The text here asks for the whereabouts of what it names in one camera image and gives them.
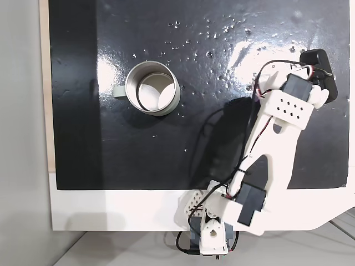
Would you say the black cable at base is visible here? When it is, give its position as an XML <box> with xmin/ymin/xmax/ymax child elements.
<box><xmin>174</xmin><ymin>229</ymin><xmax>202</xmax><ymax>256</ymax></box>

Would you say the light wooden board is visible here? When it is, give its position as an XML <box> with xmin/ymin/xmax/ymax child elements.
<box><xmin>38</xmin><ymin>0</ymin><xmax>57</xmax><ymax>174</ymax></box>

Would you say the black camera box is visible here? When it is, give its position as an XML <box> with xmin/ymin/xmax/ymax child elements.
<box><xmin>300</xmin><ymin>49</ymin><xmax>339</xmax><ymax>105</ymax></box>

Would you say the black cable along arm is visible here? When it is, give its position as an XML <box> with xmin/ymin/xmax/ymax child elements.
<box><xmin>191</xmin><ymin>59</ymin><xmax>316</xmax><ymax>219</ymax></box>

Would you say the black glossy mat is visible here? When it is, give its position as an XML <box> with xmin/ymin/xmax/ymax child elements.
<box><xmin>48</xmin><ymin>0</ymin><xmax>349</xmax><ymax>191</ymax></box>

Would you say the grey-green cup with handle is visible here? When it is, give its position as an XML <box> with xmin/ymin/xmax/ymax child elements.
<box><xmin>112</xmin><ymin>60</ymin><xmax>181</xmax><ymax>116</ymax></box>

